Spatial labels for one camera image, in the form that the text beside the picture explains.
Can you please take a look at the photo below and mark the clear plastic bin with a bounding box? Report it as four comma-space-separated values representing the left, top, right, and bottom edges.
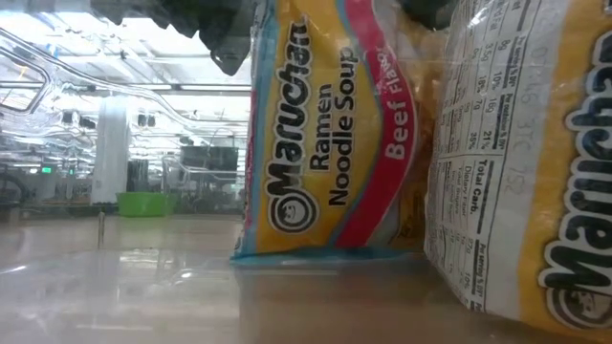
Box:
161, 154, 246, 215
0, 0, 612, 344

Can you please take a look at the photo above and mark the dark wall monitor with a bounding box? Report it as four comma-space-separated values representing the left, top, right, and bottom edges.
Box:
180, 145, 239, 173

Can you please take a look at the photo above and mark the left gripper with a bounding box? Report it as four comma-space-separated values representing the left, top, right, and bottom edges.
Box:
90, 0, 257, 76

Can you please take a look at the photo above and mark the blue ramen noodle packet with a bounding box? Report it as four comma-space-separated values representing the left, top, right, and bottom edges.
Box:
229, 0, 448, 267

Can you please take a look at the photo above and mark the yellow ramen noodle packet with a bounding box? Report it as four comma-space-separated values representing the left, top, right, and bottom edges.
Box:
423, 0, 612, 343

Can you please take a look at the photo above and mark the green plastic bowl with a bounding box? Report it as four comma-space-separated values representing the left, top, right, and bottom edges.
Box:
116, 191, 179, 219

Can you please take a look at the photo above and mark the white pillar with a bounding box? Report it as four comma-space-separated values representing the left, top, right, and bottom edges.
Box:
90, 95, 130, 205

